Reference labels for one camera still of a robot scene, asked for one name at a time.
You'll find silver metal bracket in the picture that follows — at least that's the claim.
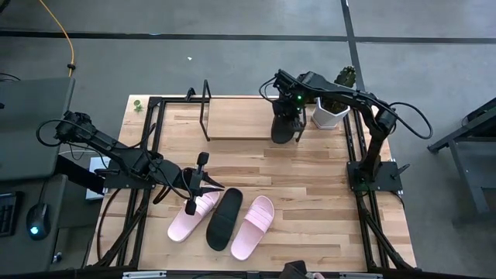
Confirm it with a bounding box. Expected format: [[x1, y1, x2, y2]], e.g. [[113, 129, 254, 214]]
[[122, 270, 167, 279], [339, 272, 384, 279]]

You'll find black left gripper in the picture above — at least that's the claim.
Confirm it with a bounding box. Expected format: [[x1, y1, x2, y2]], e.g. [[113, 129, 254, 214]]
[[180, 152, 225, 216]]

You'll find yellow cable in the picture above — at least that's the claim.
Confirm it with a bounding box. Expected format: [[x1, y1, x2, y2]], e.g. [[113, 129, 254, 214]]
[[37, 0, 77, 78]]

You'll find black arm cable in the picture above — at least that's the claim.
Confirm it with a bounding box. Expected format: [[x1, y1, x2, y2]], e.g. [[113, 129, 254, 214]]
[[36, 118, 195, 202], [258, 75, 434, 140]]

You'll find dark computer desk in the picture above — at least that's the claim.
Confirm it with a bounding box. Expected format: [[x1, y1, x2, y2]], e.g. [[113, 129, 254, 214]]
[[0, 174, 104, 274]]

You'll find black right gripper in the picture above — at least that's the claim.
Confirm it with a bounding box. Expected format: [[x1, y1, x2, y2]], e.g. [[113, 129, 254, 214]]
[[273, 98, 307, 133]]

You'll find black slide sandal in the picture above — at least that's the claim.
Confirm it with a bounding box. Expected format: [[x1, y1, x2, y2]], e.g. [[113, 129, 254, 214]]
[[205, 188, 244, 252], [270, 112, 307, 145]]

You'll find white control box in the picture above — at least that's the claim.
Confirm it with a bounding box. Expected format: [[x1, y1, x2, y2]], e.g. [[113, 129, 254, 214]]
[[85, 156, 112, 202]]

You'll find dark grey metal table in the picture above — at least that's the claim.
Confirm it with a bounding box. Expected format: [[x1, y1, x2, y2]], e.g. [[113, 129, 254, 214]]
[[427, 96, 496, 226]]

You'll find black keyboard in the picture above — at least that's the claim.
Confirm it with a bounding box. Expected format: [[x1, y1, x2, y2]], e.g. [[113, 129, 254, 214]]
[[0, 191, 19, 237]]

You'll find black aluminium rig frame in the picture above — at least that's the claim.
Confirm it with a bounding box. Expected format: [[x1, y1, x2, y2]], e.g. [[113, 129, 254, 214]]
[[87, 95, 418, 272]]

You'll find grey side table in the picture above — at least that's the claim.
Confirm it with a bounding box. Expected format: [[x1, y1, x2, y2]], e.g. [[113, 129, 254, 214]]
[[0, 77, 77, 183]]

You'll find pink slide sandal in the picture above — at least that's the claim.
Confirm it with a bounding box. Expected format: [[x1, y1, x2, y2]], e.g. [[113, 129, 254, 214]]
[[230, 195, 275, 261], [167, 184, 221, 243]]

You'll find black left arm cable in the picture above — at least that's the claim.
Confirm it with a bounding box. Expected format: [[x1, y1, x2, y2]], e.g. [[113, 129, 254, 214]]
[[36, 118, 195, 202]]

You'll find black computer mouse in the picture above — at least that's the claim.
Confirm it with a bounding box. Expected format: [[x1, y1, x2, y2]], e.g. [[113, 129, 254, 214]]
[[26, 203, 51, 241]]

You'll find green cactus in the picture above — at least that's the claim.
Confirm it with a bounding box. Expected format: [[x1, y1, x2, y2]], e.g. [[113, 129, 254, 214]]
[[322, 65, 357, 114]]

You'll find wooden shelf with black frame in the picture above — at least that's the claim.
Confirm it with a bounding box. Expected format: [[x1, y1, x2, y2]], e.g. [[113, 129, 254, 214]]
[[198, 80, 317, 143]]

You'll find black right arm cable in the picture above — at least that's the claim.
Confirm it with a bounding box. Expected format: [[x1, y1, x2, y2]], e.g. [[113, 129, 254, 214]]
[[258, 75, 434, 140]]

